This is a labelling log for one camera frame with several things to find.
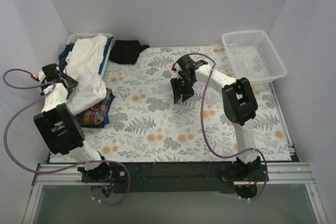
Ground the white long sleeve shirt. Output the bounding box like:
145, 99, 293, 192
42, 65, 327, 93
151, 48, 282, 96
66, 71, 107, 116

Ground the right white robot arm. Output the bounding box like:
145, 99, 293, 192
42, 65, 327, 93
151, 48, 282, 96
170, 54, 261, 181

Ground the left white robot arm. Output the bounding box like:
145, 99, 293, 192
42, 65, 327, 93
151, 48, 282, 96
34, 63, 112, 182

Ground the navy garment in basket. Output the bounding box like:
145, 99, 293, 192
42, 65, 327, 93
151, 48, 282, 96
58, 43, 74, 71

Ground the folded white shirt in basket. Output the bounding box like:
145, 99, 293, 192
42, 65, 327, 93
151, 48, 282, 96
65, 34, 108, 79

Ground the red plaid shirt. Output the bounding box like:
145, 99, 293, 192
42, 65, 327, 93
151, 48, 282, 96
76, 88, 113, 127

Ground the left white plastic basket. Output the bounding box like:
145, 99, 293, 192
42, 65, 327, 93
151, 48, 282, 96
61, 33, 113, 76

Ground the white plastic basket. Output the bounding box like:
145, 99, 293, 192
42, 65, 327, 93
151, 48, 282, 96
222, 30, 287, 85
61, 33, 113, 76

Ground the floral patterned table mat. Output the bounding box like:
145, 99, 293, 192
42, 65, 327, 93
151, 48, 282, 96
49, 45, 292, 163

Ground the black folded garment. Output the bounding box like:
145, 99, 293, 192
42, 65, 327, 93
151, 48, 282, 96
109, 40, 150, 65

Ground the right white plastic basket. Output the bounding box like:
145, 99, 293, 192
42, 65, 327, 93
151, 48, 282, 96
222, 30, 287, 85

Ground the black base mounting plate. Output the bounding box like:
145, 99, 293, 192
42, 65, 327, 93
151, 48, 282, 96
81, 162, 270, 195

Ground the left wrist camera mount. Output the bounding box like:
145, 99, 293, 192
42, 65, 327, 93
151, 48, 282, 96
30, 69, 46, 83

